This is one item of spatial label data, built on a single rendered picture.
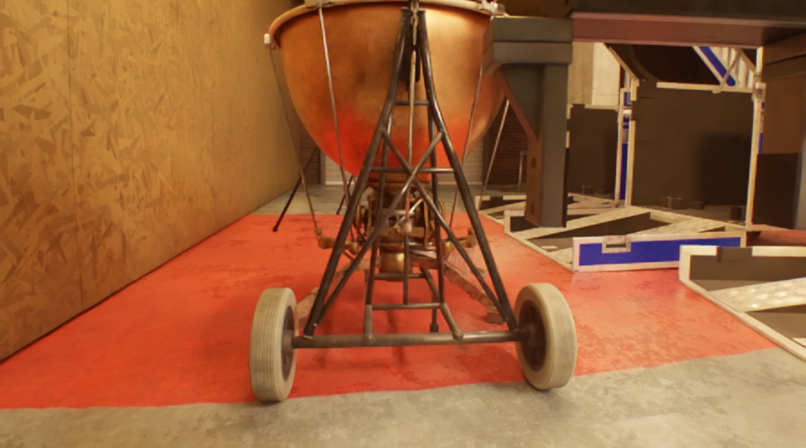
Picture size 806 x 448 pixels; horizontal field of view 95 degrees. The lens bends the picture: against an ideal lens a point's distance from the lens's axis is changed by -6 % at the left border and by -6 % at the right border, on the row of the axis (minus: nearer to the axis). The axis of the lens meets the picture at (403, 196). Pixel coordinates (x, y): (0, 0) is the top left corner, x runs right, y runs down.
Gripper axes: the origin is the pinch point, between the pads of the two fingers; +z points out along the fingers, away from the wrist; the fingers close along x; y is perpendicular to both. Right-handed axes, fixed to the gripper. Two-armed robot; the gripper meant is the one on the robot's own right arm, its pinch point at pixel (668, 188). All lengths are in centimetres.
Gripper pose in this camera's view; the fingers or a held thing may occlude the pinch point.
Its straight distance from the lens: 25.1
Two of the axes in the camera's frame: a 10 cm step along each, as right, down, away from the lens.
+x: 10.0, 0.1, -0.2
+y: -0.2, 0.9, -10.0
